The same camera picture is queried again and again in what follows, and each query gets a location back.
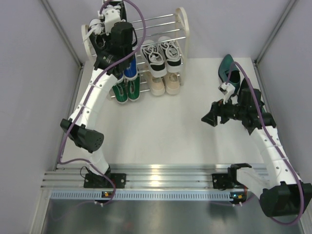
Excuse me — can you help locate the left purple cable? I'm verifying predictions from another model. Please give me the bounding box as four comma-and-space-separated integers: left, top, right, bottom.
56, 0, 147, 208

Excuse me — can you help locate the black white sneaker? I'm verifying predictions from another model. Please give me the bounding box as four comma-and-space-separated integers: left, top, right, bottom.
140, 39, 167, 78
157, 36, 182, 73

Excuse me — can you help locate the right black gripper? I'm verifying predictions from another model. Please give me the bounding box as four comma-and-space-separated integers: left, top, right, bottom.
202, 95, 247, 127

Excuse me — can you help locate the blue sneaker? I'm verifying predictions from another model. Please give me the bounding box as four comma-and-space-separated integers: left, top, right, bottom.
124, 55, 138, 81

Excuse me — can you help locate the white metal shoe rack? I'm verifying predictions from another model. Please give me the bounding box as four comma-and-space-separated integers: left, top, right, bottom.
81, 3, 187, 104

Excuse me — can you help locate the teal heel shoe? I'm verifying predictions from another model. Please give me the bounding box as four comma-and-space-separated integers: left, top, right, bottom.
218, 54, 240, 95
237, 78, 265, 112

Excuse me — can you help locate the perforated cable tray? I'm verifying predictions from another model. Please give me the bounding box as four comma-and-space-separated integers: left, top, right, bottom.
50, 190, 238, 201

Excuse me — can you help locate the aluminium mounting rail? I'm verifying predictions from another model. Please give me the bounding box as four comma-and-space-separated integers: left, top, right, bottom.
41, 164, 229, 190

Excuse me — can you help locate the beige lace sneaker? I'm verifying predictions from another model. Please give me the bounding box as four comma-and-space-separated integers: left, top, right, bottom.
164, 73, 180, 95
144, 72, 165, 97

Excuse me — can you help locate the green sneaker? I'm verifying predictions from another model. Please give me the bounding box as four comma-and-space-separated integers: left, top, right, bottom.
126, 75, 141, 101
112, 81, 128, 104

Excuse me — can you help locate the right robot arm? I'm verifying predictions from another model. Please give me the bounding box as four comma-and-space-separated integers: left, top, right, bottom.
201, 82, 312, 217

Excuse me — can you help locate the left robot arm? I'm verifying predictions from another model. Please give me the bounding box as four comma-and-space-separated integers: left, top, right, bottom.
60, 0, 137, 188

